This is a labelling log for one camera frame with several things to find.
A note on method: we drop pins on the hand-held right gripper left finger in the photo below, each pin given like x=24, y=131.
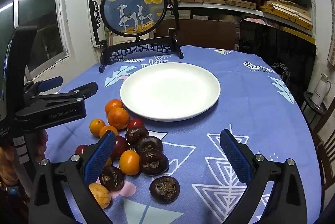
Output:
x=100, y=156

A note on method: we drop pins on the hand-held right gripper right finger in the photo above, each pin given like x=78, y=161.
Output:
x=235, y=156

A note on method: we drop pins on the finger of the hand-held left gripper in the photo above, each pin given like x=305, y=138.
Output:
x=83, y=90
x=51, y=82

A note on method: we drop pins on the small red plum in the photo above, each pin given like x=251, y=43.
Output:
x=81, y=150
x=135, y=123
x=121, y=146

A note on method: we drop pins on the dark brown water chestnut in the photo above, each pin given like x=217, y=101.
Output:
x=136, y=134
x=154, y=162
x=112, y=178
x=164, y=190
x=149, y=145

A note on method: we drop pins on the small orange citrus fruit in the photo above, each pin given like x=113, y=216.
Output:
x=96, y=127
x=108, y=161
x=129, y=162
x=107, y=129

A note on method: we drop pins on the pale yellow round fruit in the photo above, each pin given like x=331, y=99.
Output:
x=100, y=195

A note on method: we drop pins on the mandarin orange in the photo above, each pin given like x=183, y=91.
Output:
x=118, y=118
x=113, y=105

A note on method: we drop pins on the white round plate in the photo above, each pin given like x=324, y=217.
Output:
x=170, y=93

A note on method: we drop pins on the person's left forearm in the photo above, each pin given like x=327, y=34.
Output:
x=7, y=187

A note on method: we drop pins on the person's left hand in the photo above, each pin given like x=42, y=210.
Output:
x=42, y=145

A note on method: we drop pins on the blue printed tablecloth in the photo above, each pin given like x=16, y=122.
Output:
x=248, y=114

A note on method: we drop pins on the white framed window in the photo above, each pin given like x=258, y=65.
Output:
x=39, y=17

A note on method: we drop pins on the wooden chair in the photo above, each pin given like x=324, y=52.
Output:
x=324, y=153

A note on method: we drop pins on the round metal stand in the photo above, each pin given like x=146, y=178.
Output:
x=314, y=108

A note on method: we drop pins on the round deer screen ornament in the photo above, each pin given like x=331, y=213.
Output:
x=133, y=6

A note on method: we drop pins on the black framed panel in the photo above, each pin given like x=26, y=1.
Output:
x=274, y=56

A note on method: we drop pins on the white thermos jug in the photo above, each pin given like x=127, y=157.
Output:
x=320, y=90

